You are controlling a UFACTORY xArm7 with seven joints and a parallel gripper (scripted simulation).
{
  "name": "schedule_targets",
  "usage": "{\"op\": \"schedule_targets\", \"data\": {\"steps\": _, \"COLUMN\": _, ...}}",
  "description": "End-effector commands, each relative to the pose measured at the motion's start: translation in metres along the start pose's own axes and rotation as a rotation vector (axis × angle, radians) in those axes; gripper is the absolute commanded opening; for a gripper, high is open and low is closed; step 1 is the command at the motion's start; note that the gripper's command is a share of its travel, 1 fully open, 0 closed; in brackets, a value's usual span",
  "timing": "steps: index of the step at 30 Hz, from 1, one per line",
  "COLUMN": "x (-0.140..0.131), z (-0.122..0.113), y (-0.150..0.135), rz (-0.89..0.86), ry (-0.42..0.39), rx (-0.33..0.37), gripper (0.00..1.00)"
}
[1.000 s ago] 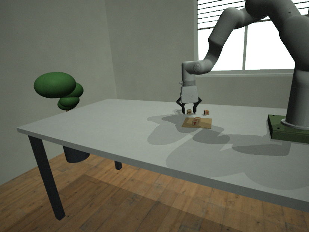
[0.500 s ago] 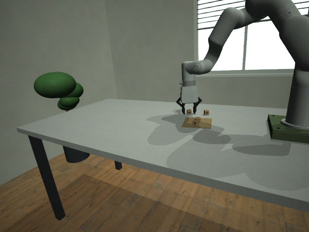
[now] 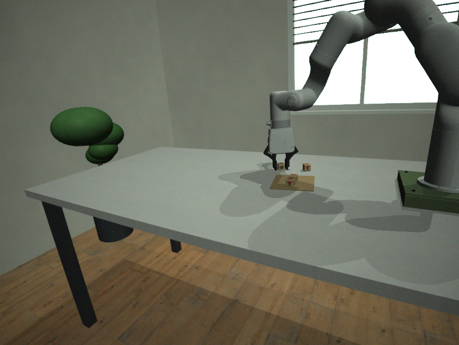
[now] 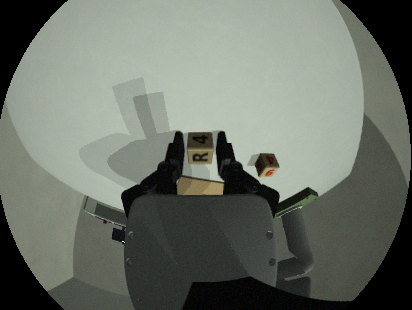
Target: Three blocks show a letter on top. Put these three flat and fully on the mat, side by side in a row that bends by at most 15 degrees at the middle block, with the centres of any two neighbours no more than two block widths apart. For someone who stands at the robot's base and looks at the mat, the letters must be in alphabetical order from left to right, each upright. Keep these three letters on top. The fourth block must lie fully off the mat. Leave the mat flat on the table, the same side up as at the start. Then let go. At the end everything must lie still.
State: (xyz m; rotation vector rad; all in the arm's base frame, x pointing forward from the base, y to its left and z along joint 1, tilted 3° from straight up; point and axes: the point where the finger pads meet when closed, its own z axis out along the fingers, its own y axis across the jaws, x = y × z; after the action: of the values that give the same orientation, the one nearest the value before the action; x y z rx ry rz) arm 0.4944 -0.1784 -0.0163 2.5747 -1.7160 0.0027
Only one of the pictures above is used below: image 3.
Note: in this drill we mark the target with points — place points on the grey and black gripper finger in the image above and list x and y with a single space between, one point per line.
273 157
288 157

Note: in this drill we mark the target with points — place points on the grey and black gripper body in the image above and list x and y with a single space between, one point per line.
280 140

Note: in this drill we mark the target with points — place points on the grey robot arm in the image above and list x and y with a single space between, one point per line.
436 47

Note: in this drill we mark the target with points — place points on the tan flat mat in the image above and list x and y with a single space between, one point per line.
304 183

